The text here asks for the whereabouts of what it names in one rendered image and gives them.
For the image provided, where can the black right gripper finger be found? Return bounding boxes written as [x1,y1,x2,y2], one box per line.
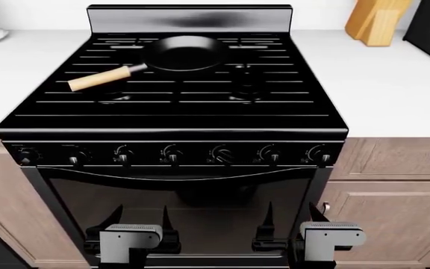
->
[256,205,276,241]
[308,202,329,224]

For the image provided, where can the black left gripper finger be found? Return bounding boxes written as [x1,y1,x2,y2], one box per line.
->
[85,205,124,237]
[161,205,181,242]

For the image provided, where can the black stove knob silver grip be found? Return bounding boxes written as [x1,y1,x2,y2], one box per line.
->
[308,143,334,164]
[259,143,285,164]
[66,149,91,166]
[113,145,136,167]
[209,143,235,164]
[161,143,184,166]

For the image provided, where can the black round stove knob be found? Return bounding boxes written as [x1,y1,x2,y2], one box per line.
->
[16,147,39,166]

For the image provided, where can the black gas stove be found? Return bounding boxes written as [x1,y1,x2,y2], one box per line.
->
[0,4,349,269]

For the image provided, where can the black oven door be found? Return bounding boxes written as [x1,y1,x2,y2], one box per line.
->
[35,164,330,269]

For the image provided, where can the brown wooden cabinet door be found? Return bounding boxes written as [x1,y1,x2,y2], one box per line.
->
[321,182,430,269]

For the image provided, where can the brown wooden cabinet drawer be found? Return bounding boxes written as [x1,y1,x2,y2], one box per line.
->
[328,137,430,181]

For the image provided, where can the brown wooden cabinet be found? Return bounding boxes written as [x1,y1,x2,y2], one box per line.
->
[0,137,91,269]

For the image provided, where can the wooden knife block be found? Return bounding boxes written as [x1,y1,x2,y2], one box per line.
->
[344,0,414,47]

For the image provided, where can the black pan with wooden handle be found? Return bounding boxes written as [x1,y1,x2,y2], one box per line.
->
[67,35,231,92]

